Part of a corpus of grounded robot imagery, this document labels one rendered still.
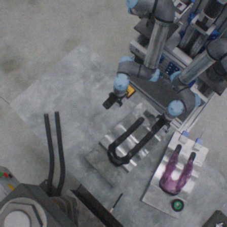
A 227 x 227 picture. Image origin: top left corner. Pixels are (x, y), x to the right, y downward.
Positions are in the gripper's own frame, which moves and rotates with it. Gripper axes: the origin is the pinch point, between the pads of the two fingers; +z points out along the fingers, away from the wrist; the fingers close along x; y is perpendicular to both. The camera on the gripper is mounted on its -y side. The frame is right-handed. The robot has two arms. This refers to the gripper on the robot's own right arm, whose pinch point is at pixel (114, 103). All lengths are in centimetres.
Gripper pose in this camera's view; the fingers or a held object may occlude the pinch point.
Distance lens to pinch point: 181.5
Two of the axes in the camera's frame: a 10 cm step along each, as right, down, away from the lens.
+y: 7.1, -6.7, 2.2
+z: -0.5, 2.6, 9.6
